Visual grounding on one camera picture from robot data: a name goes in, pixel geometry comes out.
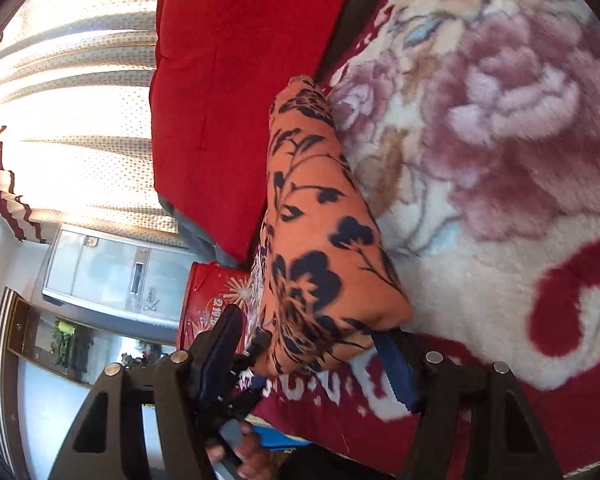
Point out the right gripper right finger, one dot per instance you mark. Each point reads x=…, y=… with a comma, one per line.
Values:
x=506, y=439

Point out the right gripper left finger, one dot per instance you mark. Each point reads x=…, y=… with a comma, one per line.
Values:
x=197, y=408

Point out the orange floral blouse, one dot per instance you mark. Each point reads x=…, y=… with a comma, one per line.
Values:
x=328, y=282

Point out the person's left hand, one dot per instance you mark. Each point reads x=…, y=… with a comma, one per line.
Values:
x=239, y=454

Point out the blue bag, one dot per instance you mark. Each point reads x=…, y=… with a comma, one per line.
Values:
x=276, y=441

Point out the red egg roll box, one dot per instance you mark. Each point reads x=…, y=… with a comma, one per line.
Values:
x=210, y=289

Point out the dotted beige curtain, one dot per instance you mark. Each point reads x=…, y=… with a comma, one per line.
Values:
x=75, y=136

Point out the floral plush blanket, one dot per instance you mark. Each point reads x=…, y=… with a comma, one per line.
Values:
x=472, y=128

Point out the red fleece blanket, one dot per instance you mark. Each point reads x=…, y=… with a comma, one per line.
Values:
x=230, y=85

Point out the black leather sofa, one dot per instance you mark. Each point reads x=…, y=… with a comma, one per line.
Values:
x=340, y=25

